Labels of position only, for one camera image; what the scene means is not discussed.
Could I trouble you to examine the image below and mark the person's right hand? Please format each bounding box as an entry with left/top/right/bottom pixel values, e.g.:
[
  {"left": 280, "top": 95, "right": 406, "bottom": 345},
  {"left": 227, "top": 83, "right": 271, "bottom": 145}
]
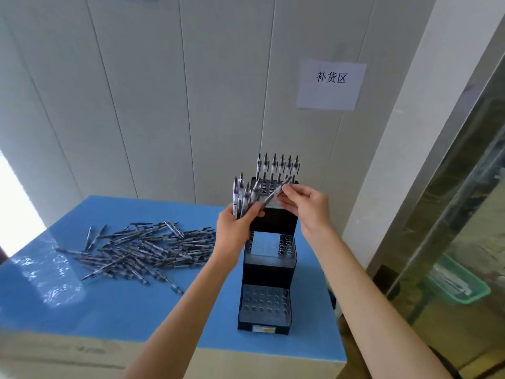
[{"left": 276, "top": 183, "right": 333, "bottom": 237}]

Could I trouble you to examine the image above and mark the person's left hand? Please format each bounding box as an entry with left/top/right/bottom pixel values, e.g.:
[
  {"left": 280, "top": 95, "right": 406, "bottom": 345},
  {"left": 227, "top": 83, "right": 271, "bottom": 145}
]
[{"left": 213, "top": 201, "right": 266, "bottom": 269}]

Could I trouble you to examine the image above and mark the black tiered pen display stand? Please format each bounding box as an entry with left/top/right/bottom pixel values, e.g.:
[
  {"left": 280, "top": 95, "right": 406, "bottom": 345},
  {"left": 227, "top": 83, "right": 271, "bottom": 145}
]
[{"left": 236, "top": 176, "right": 300, "bottom": 336}]

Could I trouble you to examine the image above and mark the row of black pens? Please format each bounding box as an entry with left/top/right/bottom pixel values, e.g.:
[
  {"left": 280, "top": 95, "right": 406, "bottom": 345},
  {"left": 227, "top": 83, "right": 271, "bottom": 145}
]
[{"left": 255, "top": 153, "right": 301, "bottom": 185}]

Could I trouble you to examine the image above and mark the pile of black pens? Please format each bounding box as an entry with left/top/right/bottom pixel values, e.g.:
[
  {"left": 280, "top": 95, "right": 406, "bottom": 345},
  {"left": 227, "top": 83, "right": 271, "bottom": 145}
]
[{"left": 55, "top": 221, "right": 217, "bottom": 295}]

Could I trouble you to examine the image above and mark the person's left forearm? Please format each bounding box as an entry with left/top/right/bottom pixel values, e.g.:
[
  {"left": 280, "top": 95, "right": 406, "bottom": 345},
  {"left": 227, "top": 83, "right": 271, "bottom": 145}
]
[{"left": 118, "top": 250, "right": 236, "bottom": 379}]

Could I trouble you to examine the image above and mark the person's right forearm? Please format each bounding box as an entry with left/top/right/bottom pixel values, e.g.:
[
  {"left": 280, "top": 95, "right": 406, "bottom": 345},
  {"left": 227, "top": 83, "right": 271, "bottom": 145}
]
[{"left": 304, "top": 223, "right": 452, "bottom": 379}]

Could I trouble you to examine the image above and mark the blue table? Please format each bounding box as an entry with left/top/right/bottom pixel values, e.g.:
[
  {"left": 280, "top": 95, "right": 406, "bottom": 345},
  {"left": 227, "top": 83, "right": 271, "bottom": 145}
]
[{"left": 0, "top": 195, "right": 348, "bottom": 379}]

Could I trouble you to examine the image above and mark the steel framed glass partition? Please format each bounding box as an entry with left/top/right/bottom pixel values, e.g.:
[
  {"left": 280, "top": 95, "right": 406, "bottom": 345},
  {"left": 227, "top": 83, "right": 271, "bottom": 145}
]
[{"left": 367, "top": 15, "right": 505, "bottom": 379}]

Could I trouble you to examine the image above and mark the green plastic basket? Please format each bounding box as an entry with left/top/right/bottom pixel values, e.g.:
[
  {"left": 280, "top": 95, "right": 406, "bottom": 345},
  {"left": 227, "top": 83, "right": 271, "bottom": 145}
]
[{"left": 428, "top": 253, "right": 492, "bottom": 305}]

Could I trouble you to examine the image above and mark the dark framed glass door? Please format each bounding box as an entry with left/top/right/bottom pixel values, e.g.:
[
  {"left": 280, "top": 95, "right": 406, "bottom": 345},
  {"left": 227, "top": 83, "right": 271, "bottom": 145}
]
[{"left": 0, "top": 147, "right": 47, "bottom": 265}]

